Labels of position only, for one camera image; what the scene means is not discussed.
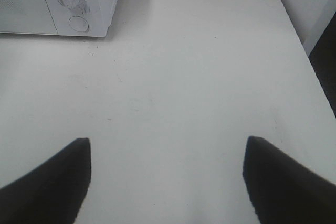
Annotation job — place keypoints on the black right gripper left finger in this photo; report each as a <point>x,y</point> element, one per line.
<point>54,191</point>

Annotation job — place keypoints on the white microwave oven body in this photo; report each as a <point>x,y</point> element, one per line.
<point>99,3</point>

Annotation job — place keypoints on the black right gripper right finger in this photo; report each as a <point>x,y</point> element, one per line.
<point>281,190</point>

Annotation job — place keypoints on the white round door button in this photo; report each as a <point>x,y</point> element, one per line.
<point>78,24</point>

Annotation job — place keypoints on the white microwave door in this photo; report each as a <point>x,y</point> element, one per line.
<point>26,17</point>

